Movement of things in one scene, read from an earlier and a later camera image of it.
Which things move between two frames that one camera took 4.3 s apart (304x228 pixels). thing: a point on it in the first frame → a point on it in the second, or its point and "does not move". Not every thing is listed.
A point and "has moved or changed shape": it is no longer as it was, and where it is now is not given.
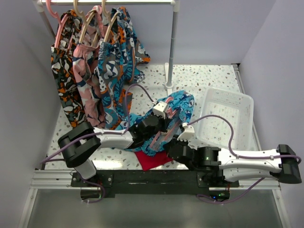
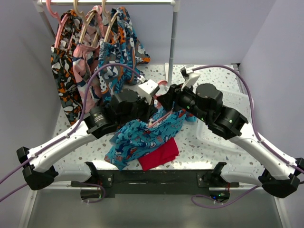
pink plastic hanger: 163,136 → 157,105
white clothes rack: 169,85 does not move
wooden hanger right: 110,20 does not move
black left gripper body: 160,126 → 142,110
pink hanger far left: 55,14 does not move
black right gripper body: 175,141 → 185,99
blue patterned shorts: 163,123 has moved or changed shape
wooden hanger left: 85,22 does not move
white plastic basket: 238,108 does not move
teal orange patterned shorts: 119,59 does not move
